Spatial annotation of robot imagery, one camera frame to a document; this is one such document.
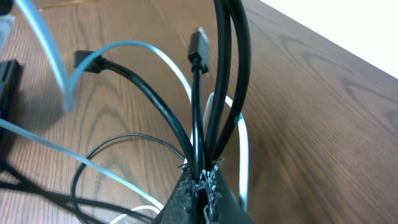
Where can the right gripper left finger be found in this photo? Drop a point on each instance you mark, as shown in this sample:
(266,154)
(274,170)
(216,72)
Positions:
(181,206)

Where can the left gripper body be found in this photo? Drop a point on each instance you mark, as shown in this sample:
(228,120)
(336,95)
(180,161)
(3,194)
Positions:
(10,75)

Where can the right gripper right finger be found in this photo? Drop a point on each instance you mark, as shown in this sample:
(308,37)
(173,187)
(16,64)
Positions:
(221,204)

